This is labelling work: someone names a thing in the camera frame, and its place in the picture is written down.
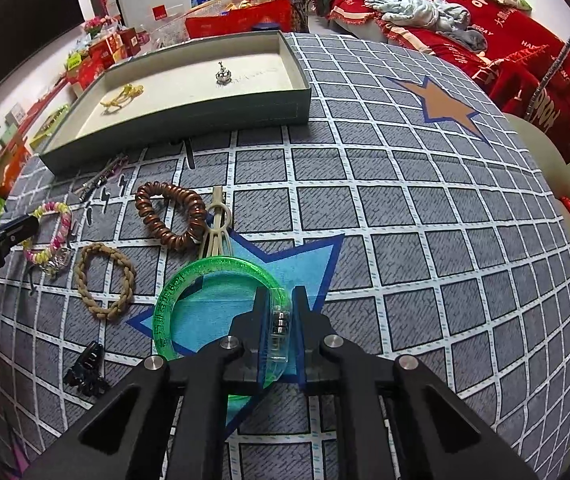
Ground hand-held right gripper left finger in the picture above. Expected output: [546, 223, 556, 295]
[25, 287, 273, 480]

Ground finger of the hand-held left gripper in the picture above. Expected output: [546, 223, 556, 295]
[0, 214, 40, 262]

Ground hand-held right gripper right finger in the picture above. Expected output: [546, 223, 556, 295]
[291, 286, 540, 480]

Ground pink and yellow bead bracelet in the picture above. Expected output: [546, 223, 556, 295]
[22, 201, 74, 277]

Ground tan braided bracelet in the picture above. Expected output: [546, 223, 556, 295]
[75, 242, 137, 322]

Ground green translucent bangle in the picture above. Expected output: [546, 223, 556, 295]
[153, 256, 291, 403]

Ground silver metal hair clip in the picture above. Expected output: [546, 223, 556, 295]
[72, 155, 130, 204]

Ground beige hair ties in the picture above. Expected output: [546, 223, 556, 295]
[196, 186, 234, 261]

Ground brown coil bracelet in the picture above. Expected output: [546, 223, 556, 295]
[134, 181, 208, 254]

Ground black hair claw clip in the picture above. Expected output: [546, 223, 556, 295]
[63, 341, 111, 399]

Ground grey-green shallow tray box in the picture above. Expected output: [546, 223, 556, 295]
[39, 30, 312, 175]

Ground red gift box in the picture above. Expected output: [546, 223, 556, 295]
[88, 37, 131, 68]

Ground pink flower bouquet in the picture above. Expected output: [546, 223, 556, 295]
[82, 16, 117, 39]

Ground beige sofa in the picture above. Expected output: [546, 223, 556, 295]
[505, 112, 570, 361]

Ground grey cloth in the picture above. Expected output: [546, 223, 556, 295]
[435, 27, 488, 54]

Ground light blue clothes pile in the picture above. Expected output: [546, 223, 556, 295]
[365, 0, 472, 32]

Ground red sofa cover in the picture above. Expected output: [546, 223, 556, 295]
[325, 0, 570, 163]

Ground metal pole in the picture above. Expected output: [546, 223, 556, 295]
[526, 19, 570, 122]

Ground yellow hair tie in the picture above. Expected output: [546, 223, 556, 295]
[100, 84, 144, 114]

